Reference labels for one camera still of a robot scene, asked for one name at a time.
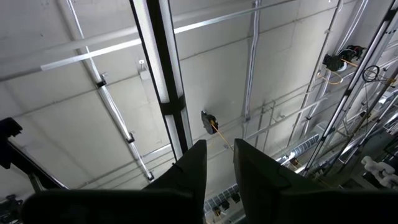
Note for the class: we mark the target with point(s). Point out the silver ventilation duct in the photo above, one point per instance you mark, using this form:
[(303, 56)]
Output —
[(303, 147)]

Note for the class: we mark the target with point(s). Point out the black overhead frame bar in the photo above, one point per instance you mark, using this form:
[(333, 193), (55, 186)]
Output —
[(161, 62), (334, 119)]

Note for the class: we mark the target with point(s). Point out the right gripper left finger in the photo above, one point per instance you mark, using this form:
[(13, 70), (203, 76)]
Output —
[(124, 208)]

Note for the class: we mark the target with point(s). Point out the metal ceiling strut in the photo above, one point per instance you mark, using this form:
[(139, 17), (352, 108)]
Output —
[(93, 53)]

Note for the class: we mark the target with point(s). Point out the black frame strut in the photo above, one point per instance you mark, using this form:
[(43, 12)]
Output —
[(18, 158)]

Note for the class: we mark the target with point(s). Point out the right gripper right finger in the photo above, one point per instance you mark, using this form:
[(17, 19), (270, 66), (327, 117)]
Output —
[(311, 208)]

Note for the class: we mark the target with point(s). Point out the white lumpy object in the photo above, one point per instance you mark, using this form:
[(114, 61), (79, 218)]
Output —
[(377, 169)]

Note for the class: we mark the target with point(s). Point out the metal ceiling conduit pipe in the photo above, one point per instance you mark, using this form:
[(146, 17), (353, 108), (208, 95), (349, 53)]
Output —
[(252, 62), (110, 99)]

